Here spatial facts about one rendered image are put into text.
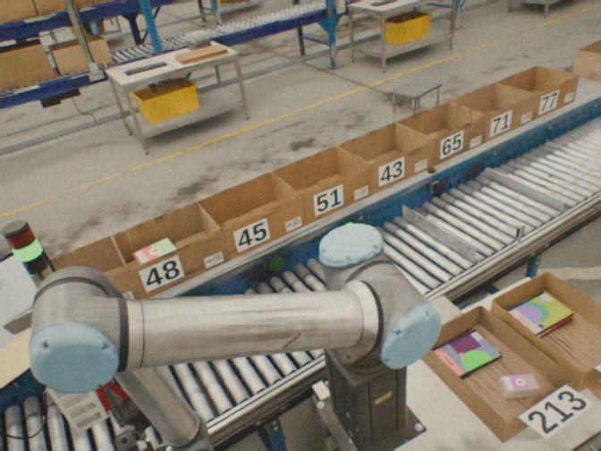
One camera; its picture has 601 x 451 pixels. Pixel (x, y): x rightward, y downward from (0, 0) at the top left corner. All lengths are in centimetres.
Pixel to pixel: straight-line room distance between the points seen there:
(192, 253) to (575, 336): 145
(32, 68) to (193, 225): 399
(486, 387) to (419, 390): 21
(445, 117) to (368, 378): 197
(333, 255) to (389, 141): 172
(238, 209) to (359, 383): 125
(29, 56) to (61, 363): 531
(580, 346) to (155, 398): 141
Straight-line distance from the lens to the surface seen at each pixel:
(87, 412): 145
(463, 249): 222
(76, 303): 80
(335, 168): 254
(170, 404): 114
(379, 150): 270
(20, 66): 597
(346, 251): 106
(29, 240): 112
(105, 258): 222
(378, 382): 137
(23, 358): 139
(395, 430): 162
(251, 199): 234
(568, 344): 193
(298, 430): 253
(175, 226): 224
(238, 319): 82
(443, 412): 168
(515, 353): 185
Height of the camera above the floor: 215
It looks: 35 degrees down
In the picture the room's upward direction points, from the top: 8 degrees counter-clockwise
